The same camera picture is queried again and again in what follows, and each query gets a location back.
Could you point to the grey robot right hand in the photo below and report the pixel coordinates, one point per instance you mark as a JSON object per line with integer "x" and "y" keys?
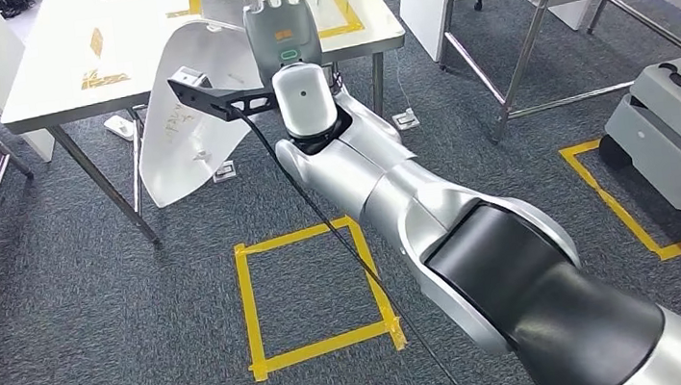
{"x": 283, "y": 30}

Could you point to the white plastic shell part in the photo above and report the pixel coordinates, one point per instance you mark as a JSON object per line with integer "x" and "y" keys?
{"x": 193, "y": 137}

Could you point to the silver black robot right arm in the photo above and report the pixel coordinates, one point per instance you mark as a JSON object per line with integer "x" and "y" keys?
{"x": 516, "y": 273}

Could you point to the steel workbench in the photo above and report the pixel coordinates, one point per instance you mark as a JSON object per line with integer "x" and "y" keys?
{"x": 124, "y": 36}

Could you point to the white floor socket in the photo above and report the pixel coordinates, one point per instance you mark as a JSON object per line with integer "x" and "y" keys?
{"x": 406, "y": 120}
{"x": 224, "y": 171}

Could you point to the wide gold tape mark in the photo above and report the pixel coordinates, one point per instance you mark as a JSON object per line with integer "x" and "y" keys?
{"x": 103, "y": 79}

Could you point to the small gold tape mark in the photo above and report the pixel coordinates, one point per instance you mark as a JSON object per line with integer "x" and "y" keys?
{"x": 96, "y": 42}

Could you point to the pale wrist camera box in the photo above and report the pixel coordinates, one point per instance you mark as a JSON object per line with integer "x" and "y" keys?
{"x": 304, "y": 99}

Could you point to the black camera bracket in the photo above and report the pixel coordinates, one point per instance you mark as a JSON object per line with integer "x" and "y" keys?
{"x": 208, "y": 100}

